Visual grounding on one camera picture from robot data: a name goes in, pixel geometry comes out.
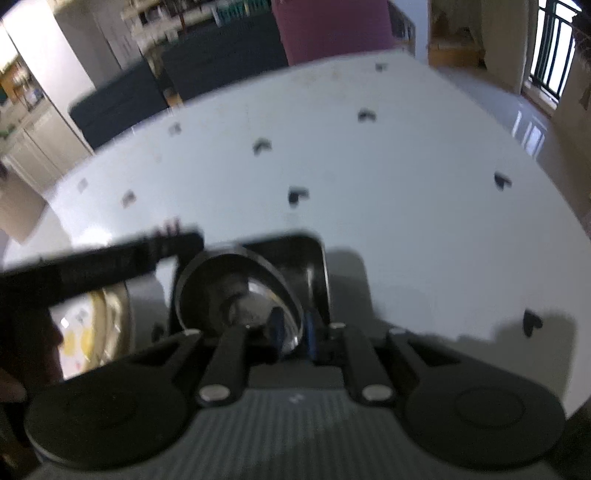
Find dark grey chair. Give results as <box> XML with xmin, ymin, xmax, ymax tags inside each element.
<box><xmin>68</xmin><ymin>59</ymin><xmax>170</xmax><ymax>149</ymax></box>
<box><xmin>161</xmin><ymin>11</ymin><xmax>290</xmax><ymax>101</ymax></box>

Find small steel bowl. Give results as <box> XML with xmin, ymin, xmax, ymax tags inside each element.
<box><xmin>176</xmin><ymin>246</ymin><xmax>306</xmax><ymax>357</ymax></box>

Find person's left hand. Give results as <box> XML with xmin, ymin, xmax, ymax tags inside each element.
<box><xmin>0</xmin><ymin>318</ymin><xmax>65</xmax><ymax>403</ymax></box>

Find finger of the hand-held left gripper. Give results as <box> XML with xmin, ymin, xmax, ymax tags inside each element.
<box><xmin>46</xmin><ymin>230</ymin><xmax>206</xmax><ymax>308</ymax></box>

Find rectangular steel tray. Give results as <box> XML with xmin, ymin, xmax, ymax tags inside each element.
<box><xmin>170</xmin><ymin>234</ymin><xmax>331</xmax><ymax>361</ymax></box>

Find black window grille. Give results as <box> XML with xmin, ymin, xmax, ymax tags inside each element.
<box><xmin>530</xmin><ymin>0</ymin><xmax>580</xmax><ymax>101</ymax></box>

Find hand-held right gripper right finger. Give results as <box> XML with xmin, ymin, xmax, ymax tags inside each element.
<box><xmin>304</xmin><ymin>311</ymin><xmax>463</xmax><ymax>408</ymax></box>

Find beige curtain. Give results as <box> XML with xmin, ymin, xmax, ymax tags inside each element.
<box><xmin>479</xmin><ymin>0</ymin><xmax>539</xmax><ymax>94</ymax></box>

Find beige canister with metal lid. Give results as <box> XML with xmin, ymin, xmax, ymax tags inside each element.
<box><xmin>0</xmin><ymin>172</ymin><xmax>48</xmax><ymax>246</ymax></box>

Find floral yellow-rimmed bowl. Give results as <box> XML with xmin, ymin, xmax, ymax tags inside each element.
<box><xmin>48</xmin><ymin>281</ymin><xmax>133</xmax><ymax>382</ymax></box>

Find white kitchen base cabinets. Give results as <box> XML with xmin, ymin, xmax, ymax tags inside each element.
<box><xmin>0</xmin><ymin>98</ymin><xmax>94</xmax><ymax>186</ymax></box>

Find pink chair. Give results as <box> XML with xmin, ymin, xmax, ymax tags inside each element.
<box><xmin>271</xmin><ymin>0</ymin><xmax>399</xmax><ymax>66</ymax></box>

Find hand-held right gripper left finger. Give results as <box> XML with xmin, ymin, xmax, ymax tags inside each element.
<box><xmin>129</xmin><ymin>307</ymin><xmax>286</xmax><ymax>408</ymax></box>

